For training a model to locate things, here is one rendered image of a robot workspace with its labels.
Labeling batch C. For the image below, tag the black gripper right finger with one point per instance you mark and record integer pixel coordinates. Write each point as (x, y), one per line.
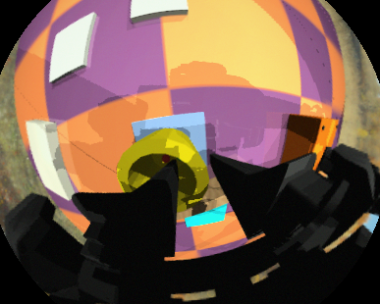
(253, 191)

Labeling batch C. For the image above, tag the yellow cup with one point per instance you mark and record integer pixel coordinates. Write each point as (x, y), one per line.
(143, 159)

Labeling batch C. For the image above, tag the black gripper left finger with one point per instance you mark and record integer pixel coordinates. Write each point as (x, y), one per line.
(152, 208)

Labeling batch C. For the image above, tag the brown wooden beam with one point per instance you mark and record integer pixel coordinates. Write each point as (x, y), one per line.
(214, 197)

